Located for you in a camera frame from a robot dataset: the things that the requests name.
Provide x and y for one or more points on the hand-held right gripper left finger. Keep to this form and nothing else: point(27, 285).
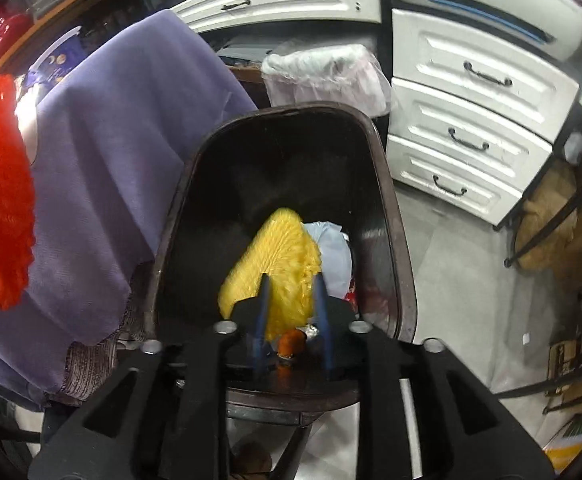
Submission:
point(262, 310)

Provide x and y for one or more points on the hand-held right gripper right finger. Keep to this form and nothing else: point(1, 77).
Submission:
point(321, 310)

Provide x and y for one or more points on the yellow duster head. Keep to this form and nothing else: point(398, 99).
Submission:
point(276, 260)

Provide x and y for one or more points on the white plastic bag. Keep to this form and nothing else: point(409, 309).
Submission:
point(331, 255)

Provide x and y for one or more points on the black trash bin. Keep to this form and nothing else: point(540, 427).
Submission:
point(211, 210)

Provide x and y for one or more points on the red foam fruit net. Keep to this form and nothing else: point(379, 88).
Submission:
point(1, 160)

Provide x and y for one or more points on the purple printed paper cup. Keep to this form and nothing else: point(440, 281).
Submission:
point(56, 57)

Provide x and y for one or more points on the brown woven under cloth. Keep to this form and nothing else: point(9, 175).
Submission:
point(91, 370)

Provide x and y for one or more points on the purple floral tablecloth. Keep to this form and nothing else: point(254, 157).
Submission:
point(121, 160)

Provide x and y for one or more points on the waste bin with clear liner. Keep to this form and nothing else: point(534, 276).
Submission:
point(321, 80)

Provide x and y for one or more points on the brown paper bundle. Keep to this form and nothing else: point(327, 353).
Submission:
point(551, 220)

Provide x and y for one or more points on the white three-drawer cabinet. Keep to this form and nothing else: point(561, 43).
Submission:
point(471, 110)

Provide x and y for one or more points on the small printed floor box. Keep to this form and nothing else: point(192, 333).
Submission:
point(568, 365)

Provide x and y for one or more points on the white printer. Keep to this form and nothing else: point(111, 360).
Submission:
point(491, 5)

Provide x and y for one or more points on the wooden counter shelf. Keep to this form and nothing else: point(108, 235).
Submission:
point(71, 12)

